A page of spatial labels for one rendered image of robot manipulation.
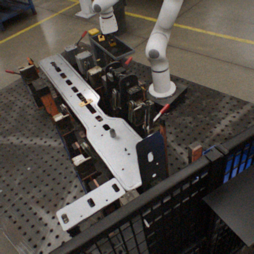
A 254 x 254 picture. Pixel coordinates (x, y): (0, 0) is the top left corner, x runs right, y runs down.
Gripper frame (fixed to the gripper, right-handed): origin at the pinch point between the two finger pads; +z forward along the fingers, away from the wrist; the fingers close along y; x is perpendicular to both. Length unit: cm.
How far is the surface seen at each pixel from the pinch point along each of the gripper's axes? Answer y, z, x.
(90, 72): 19.2, 10.5, 13.6
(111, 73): 9.0, 2.6, 33.6
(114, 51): 1.4, 2.5, 11.0
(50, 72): 45, 19, -13
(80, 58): 22.4, 7.6, -1.0
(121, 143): 16, 19, 72
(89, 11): -24, 112, -349
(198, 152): -8, 1, 104
